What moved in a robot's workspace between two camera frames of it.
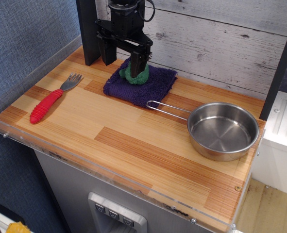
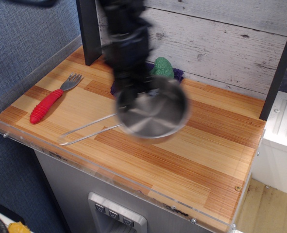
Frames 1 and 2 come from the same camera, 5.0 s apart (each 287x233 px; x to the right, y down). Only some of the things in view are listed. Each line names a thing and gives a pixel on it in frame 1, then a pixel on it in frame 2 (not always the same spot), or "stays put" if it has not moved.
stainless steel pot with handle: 220,131 to 159,116
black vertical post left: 86,10 stays put
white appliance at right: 277,163 stays put
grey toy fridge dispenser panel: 107,216 stays put
